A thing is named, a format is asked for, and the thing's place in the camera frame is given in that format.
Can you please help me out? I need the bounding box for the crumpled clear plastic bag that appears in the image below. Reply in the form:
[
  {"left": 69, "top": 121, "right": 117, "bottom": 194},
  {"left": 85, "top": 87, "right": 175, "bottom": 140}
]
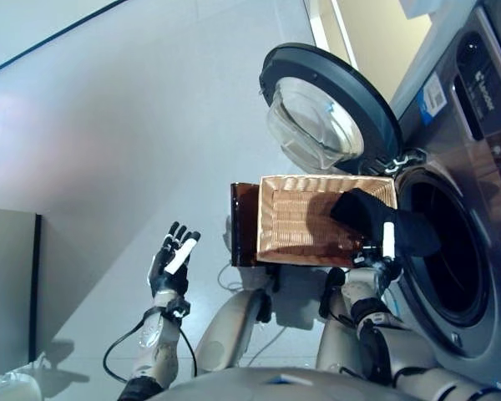
[{"left": 0, "top": 353, "right": 51, "bottom": 401}]

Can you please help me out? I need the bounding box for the grey robot torso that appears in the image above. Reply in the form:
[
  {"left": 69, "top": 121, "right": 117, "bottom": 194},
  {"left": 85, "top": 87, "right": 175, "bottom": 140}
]
[{"left": 149, "top": 367, "right": 423, "bottom": 401}]

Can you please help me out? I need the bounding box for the silver robot leg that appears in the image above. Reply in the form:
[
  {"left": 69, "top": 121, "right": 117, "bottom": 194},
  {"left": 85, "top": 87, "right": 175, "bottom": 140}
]
[
  {"left": 194, "top": 287, "right": 272, "bottom": 373},
  {"left": 315, "top": 266, "right": 385, "bottom": 377}
]

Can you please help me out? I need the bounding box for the long black garment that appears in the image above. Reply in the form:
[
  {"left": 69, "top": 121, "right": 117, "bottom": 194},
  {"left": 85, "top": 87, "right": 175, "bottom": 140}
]
[{"left": 329, "top": 187, "right": 443, "bottom": 258}]

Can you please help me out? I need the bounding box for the round washing machine door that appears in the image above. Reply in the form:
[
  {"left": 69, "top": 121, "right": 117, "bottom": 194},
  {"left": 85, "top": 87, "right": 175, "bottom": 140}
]
[{"left": 258, "top": 43, "right": 404, "bottom": 175}]

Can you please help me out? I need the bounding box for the blue white machine label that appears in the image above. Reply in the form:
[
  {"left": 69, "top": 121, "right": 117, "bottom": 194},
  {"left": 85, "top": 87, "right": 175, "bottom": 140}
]
[{"left": 417, "top": 74, "right": 448, "bottom": 124}]

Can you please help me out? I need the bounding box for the silver right robot leg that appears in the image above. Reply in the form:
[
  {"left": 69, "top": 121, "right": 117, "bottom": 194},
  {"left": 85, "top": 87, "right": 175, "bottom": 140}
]
[{"left": 315, "top": 266, "right": 385, "bottom": 377}]

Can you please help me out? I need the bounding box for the silver left robot leg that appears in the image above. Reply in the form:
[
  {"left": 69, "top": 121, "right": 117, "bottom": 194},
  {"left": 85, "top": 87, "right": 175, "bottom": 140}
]
[{"left": 194, "top": 287, "right": 272, "bottom": 373}]

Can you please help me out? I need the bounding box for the brown translucent stool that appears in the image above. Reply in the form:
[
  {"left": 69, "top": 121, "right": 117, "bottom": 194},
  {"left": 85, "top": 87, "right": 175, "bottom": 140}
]
[{"left": 229, "top": 182, "right": 262, "bottom": 268}]

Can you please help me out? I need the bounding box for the grey front-load washing machine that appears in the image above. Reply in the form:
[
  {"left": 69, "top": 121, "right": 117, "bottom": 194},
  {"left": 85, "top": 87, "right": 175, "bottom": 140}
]
[{"left": 357, "top": 0, "right": 501, "bottom": 368}]

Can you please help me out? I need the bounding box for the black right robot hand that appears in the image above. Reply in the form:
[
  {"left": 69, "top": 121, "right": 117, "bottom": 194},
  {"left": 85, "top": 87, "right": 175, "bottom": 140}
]
[{"left": 352, "top": 221, "right": 402, "bottom": 285}]

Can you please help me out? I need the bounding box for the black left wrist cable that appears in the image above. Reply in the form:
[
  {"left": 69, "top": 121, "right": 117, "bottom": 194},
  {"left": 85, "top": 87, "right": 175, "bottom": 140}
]
[{"left": 103, "top": 308, "right": 200, "bottom": 383}]

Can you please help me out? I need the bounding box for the rectangular wicker laundry basket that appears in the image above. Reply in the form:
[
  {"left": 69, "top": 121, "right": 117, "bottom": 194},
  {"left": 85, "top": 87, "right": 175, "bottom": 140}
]
[{"left": 256, "top": 174, "right": 400, "bottom": 268}]

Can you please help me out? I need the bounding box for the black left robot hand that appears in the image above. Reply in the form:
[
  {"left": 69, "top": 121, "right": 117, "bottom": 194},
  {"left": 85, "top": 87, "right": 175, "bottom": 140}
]
[{"left": 149, "top": 221, "right": 202, "bottom": 302}]

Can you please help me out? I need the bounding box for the grey cabinet panel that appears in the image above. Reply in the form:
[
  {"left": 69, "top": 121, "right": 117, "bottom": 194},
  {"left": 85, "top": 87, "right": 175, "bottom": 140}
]
[{"left": 0, "top": 206, "right": 42, "bottom": 364}]

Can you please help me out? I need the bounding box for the metal door hinge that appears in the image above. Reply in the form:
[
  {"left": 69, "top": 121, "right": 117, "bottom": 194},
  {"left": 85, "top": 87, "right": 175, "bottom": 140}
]
[{"left": 375, "top": 148, "right": 427, "bottom": 175}]

